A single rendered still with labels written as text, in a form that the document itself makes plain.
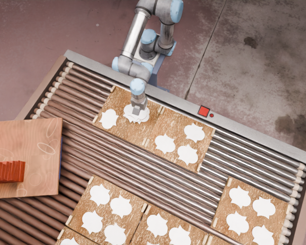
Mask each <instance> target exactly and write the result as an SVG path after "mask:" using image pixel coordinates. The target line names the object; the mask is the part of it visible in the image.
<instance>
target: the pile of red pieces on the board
mask: <svg viewBox="0 0 306 245"><path fill-rule="evenodd" d="M24 171H25V162H24V161H20V160H14V161H13V160H12V161H0V184H1V183H14V182H23V179H24Z"/></svg>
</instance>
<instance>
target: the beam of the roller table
mask: <svg viewBox="0 0 306 245"><path fill-rule="evenodd" d="M63 56H65V57H67V59H68V60H69V62H72V63H74V64H76V65H78V66H80V67H82V68H85V69H87V70H89V71H92V72H94V73H96V74H99V75H101V76H103V77H105V78H108V79H110V80H112V81H114V82H117V83H119V84H121V85H124V86H126V87H128V88H130V83H131V81H133V80H134V79H135V78H134V77H131V76H129V75H126V74H123V73H119V72H118V71H115V70H113V69H112V68H111V67H108V66H106V65H104V64H101V63H99V62H97V61H94V60H92V59H90V58H87V57H85V56H83V55H80V54H78V53H76V52H73V51H71V50H69V49H68V50H67V51H66V53H65V54H64V55H63ZM145 95H147V96H149V97H151V98H153V99H156V100H158V101H160V102H163V103H165V104H167V105H169V106H172V107H174V108H176V109H178V110H180V111H183V112H185V113H187V114H190V115H192V116H194V117H196V118H199V119H201V120H203V121H205V122H208V123H210V124H212V125H215V126H217V127H219V128H222V129H224V130H226V131H228V132H231V133H233V134H235V135H238V136H240V137H242V138H244V139H247V140H249V141H251V142H254V143H256V144H258V145H260V146H263V147H265V148H267V149H270V150H272V151H274V152H276V153H279V154H281V155H283V156H286V157H288V158H290V159H292V160H294V161H297V162H300V163H302V164H304V165H306V151H303V150H301V149H299V148H296V147H294V146H292V145H289V144H287V143H285V142H282V141H280V140H278V139H275V138H273V137H271V136H268V135H266V134H264V133H261V132H259V131H257V130H254V129H252V128H250V127H247V126H245V125H243V124H240V123H238V122H236V121H234V120H231V119H229V118H227V117H225V116H222V115H220V114H218V113H215V112H213V111H211V110H210V111H209V114H208V116H207V118H205V117H202V116H200V115H198V114H197V113H198V111H199V108H200V106H199V105H196V104H194V103H192V102H189V101H187V100H185V99H183V98H180V97H178V96H176V95H173V94H171V93H169V92H166V91H164V90H162V89H159V88H157V87H154V86H152V85H150V84H147V86H146V88H145ZM211 113H212V114H213V115H214V117H213V118H212V117H210V116H209V115H210V114H211Z"/></svg>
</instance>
